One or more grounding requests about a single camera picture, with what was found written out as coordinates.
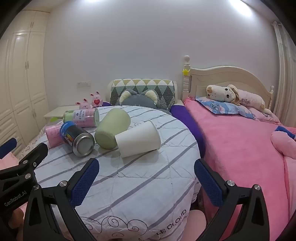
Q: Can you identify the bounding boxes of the pink and green canister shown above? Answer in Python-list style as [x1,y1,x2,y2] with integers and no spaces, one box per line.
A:
[63,108,100,128]

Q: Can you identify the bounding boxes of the purple bed sheet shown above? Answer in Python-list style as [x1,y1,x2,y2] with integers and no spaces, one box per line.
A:
[169,104,207,158]

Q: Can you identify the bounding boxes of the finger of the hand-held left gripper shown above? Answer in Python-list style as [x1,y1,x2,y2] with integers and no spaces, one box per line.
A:
[0,138,18,159]
[0,142,49,183]

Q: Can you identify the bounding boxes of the small pink bunny toy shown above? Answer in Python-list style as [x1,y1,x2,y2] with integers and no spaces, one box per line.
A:
[76,98,91,109]

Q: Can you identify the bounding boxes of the round table striped cloth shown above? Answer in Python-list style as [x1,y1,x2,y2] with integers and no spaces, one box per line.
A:
[34,105,202,241]

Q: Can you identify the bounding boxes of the pink bunny toy with heart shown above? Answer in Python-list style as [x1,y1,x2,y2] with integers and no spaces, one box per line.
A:
[90,91,103,108]

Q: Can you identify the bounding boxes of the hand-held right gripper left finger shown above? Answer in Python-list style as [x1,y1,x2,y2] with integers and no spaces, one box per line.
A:
[23,158,100,241]

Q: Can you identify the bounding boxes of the white bedside table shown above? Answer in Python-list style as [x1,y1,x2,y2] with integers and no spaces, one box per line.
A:
[44,105,81,121]

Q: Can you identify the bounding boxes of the cream and pink dog plush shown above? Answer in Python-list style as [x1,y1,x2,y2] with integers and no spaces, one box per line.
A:
[206,84,275,115]

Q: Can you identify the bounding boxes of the cream wardrobe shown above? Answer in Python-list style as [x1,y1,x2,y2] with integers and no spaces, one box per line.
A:
[0,10,50,158]

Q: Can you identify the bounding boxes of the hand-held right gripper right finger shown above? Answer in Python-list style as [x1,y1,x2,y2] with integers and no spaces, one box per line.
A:
[194,158,270,241]

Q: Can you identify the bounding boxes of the pale green cup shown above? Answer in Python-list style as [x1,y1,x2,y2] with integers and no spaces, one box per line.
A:
[95,108,131,149]

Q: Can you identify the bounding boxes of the white cup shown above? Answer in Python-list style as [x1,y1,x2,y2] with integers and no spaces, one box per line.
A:
[115,120,161,158]

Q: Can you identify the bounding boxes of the cream wooden bed headboard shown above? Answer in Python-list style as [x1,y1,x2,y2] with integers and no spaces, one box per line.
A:
[181,55,276,112]

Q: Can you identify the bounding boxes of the pink bed cream headboard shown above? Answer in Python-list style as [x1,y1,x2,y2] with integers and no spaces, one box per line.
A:
[183,97,296,241]

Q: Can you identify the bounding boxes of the blue cloth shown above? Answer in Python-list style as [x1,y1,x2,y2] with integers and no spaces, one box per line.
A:
[275,126,296,141]

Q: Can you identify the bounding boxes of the blue label spray can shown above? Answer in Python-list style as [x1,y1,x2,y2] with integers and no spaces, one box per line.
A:
[59,121,95,158]

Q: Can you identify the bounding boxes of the pink cloth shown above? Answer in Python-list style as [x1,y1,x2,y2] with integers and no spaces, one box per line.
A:
[184,209,208,241]

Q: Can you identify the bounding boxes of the triangle patterned cushion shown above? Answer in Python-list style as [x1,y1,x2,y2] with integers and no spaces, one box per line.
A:
[110,79,177,110]

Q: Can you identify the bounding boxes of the cream curtain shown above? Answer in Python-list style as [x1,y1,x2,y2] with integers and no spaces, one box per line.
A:
[271,21,296,128]

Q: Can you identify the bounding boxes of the grey cat plush pillow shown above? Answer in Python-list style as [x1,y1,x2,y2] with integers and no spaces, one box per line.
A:
[116,89,172,114]

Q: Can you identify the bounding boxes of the blue and pink pillow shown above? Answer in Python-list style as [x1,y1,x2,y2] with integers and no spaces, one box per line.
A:
[195,95,258,120]

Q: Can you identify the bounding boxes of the person's left hand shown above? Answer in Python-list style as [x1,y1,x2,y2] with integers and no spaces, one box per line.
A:
[10,206,25,233]

